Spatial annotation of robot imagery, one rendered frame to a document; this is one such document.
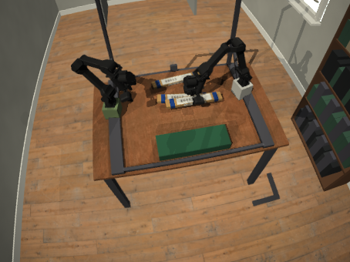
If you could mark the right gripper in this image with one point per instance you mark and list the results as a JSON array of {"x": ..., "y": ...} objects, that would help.
[{"x": 126, "y": 96}]

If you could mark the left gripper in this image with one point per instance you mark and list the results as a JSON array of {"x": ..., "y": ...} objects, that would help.
[{"x": 199, "y": 100}]

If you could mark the tan cardboard box with white label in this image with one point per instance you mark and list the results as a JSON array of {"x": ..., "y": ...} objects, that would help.
[{"x": 170, "y": 81}]

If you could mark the white welding electrode pack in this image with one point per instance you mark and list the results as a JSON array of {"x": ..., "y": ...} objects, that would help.
[
  {"x": 161, "y": 98},
  {"x": 188, "y": 101}
]

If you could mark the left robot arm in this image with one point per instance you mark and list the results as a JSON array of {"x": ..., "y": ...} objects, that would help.
[{"x": 206, "y": 68}]

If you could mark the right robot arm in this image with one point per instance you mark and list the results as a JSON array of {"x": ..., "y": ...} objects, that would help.
[{"x": 106, "y": 66}]

